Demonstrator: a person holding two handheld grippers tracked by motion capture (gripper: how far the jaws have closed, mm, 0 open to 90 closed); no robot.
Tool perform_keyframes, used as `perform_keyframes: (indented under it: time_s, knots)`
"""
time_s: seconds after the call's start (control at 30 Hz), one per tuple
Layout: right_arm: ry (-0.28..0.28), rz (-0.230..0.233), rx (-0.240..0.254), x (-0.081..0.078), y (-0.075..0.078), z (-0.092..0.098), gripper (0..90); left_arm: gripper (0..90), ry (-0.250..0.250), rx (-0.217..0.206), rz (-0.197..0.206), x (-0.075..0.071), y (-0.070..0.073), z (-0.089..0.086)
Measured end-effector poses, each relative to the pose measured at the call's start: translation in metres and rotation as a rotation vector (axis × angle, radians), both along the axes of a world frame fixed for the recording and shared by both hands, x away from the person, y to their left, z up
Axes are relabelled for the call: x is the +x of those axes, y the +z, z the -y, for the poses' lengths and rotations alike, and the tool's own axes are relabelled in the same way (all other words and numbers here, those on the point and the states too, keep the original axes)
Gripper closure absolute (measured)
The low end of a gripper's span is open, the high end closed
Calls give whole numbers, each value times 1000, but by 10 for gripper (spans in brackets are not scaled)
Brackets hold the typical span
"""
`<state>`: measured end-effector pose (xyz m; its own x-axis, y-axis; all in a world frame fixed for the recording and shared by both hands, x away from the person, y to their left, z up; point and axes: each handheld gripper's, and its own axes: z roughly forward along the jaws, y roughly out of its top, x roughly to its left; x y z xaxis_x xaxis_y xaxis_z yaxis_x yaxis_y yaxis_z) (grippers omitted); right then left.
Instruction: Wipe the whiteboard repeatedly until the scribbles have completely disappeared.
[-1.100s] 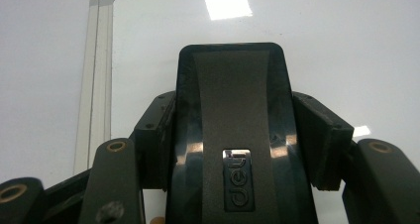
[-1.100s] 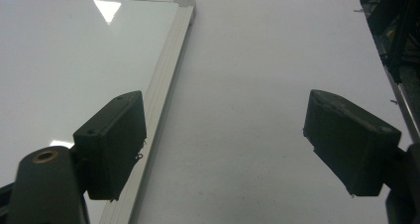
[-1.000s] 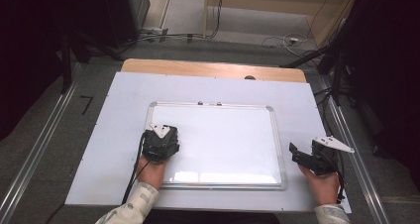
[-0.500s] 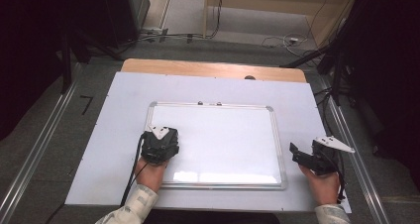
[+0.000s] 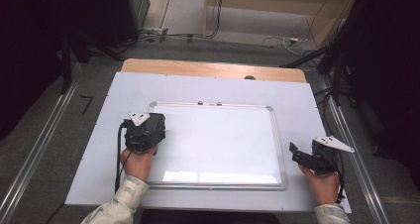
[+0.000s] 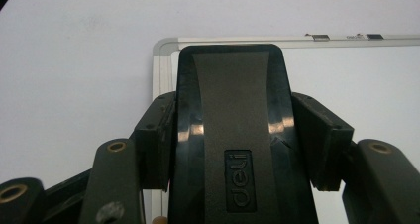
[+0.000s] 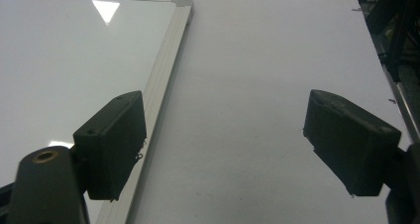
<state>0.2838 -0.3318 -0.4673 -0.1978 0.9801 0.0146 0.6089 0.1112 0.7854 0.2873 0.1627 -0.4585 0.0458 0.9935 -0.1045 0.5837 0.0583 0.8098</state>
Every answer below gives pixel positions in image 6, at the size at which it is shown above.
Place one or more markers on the black whiteboard eraser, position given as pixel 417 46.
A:
pixel 237 131

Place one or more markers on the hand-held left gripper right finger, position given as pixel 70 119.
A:
pixel 327 141

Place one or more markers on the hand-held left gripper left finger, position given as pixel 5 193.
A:
pixel 152 141

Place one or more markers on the metal-framed whiteboard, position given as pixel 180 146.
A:
pixel 363 85

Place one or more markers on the white table cover sheet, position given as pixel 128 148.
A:
pixel 76 68

